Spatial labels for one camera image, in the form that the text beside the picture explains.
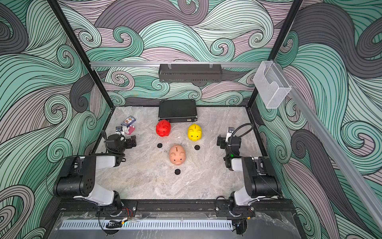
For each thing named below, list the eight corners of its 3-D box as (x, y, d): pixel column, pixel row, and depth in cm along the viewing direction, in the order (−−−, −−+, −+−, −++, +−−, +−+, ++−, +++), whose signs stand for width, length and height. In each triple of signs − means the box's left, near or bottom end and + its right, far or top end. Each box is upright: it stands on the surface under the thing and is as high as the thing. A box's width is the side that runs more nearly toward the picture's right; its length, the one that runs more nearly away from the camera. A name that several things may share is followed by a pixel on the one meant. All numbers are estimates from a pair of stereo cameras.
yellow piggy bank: (187, 143, 100) (187, 135, 92) (187, 131, 106) (187, 123, 99) (201, 143, 100) (202, 135, 92) (200, 131, 106) (201, 123, 99)
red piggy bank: (157, 138, 103) (154, 129, 95) (161, 124, 111) (159, 115, 104) (168, 139, 102) (166, 131, 95) (172, 125, 111) (170, 116, 103)
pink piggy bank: (170, 167, 89) (168, 160, 82) (171, 152, 96) (169, 145, 88) (185, 167, 89) (185, 160, 82) (185, 152, 96) (185, 145, 88)
